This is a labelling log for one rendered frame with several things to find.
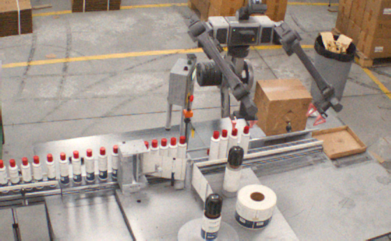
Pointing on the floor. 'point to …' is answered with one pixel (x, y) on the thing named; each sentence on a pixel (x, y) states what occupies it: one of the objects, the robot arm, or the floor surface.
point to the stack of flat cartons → (15, 15)
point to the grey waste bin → (332, 72)
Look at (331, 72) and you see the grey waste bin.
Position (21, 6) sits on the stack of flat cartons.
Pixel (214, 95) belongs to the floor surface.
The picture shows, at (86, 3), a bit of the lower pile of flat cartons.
